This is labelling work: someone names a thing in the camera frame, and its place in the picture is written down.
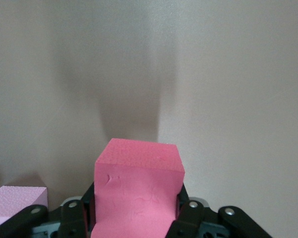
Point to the pink foam block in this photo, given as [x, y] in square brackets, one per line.
[12, 200]

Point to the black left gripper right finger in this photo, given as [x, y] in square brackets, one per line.
[191, 220]

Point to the red foam block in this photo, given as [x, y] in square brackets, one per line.
[139, 186]

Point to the brown table cover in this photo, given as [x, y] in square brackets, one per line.
[213, 74]

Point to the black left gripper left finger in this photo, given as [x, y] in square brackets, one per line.
[72, 220]

